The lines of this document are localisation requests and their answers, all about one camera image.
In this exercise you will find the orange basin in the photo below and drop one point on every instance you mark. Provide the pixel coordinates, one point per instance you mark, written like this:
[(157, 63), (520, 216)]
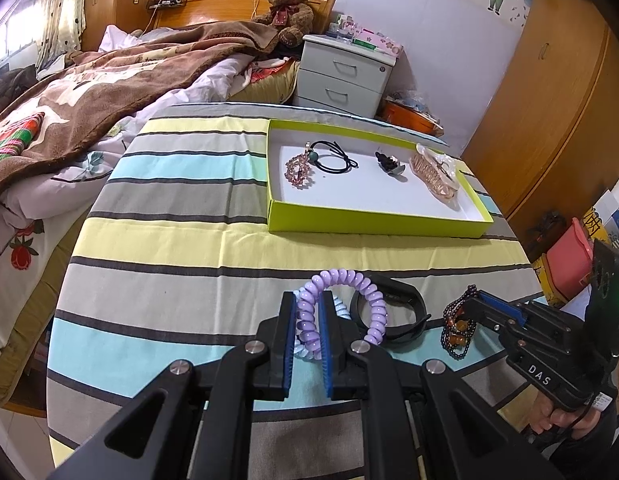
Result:
[(407, 117)]

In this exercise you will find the striped bed sheet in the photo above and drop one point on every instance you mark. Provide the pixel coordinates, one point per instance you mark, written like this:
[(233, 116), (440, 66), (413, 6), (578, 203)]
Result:
[(164, 280)]

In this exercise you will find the large wooden wardrobe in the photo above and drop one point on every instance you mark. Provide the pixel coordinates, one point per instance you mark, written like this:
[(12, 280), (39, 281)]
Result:
[(564, 110)]

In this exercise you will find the black wristband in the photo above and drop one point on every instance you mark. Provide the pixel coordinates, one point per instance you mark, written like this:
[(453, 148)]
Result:
[(404, 305)]

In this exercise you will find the pink floral box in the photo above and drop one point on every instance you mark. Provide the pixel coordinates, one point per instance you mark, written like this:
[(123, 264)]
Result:
[(384, 42)]

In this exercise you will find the narrow wooden cabinet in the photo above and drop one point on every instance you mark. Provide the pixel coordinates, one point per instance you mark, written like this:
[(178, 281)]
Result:
[(129, 0)]

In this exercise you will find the dotted curtain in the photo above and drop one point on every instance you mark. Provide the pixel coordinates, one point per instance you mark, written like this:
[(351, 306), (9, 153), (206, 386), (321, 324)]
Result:
[(64, 5)]

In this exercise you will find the power strip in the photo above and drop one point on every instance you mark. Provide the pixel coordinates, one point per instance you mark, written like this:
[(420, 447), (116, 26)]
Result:
[(164, 1)]

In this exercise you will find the person's right forearm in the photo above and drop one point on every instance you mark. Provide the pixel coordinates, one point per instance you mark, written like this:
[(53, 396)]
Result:
[(607, 450)]

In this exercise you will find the small black hair clip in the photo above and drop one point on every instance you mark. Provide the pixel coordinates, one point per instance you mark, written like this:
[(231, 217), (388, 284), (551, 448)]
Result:
[(388, 162)]

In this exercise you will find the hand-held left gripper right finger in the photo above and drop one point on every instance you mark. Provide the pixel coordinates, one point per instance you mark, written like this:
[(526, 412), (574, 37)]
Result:
[(325, 347)]

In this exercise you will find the clear beige hair claw clip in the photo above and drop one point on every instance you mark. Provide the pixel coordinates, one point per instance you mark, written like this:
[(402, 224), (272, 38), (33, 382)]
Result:
[(434, 175)]

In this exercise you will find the person's right hand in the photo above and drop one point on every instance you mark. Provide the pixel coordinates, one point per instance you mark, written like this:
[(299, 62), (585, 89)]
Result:
[(544, 417)]

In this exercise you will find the grey two-drawer nightstand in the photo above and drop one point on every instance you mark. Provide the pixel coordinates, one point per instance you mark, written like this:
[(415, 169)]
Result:
[(344, 77)]

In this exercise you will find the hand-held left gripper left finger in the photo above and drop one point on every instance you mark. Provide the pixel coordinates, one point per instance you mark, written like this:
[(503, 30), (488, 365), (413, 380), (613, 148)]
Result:
[(289, 332)]

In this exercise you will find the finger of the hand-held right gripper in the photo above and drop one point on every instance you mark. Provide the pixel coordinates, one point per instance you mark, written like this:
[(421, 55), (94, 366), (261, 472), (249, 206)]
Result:
[(507, 310), (489, 317)]

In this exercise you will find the pink plastic bin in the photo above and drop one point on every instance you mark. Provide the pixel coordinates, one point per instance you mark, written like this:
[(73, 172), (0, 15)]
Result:
[(569, 260)]

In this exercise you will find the red beige pillow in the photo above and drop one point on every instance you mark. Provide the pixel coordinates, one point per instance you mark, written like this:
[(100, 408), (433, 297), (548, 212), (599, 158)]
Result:
[(267, 85)]

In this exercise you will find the brown teddy bear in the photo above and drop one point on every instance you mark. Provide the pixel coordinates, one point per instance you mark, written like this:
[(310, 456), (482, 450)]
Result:
[(287, 10)]

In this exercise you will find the brown patterned blanket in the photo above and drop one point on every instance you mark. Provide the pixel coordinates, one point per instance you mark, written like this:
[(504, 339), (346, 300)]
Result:
[(114, 90)]

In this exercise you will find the wooden headboard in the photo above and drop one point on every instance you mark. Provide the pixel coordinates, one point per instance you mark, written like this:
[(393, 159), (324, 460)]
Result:
[(214, 7)]

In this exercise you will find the lime green cardboard box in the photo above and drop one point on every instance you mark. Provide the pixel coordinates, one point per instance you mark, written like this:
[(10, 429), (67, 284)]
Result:
[(369, 195)]

